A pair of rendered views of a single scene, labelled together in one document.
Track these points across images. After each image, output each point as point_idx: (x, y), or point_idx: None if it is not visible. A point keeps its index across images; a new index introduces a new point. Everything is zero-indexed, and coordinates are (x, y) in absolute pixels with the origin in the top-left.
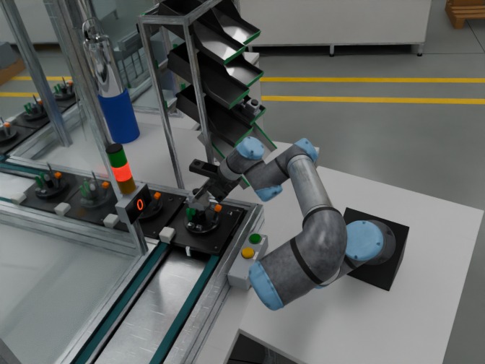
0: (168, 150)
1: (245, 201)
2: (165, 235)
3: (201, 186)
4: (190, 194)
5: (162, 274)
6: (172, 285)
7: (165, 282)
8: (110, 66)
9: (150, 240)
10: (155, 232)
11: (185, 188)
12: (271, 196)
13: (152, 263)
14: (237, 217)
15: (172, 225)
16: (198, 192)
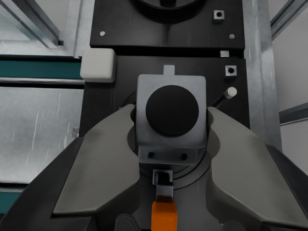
0: None
1: (306, 173)
2: (83, 64)
3: (212, 130)
4: (146, 83)
5: (33, 100)
6: (10, 132)
7: (15, 117)
8: None
9: (84, 38)
10: (102, 37)
11: (292, 32)
12: None
13: (34, 72)
14: (209, 228)
15: (134, 64)
16: (109, 151)
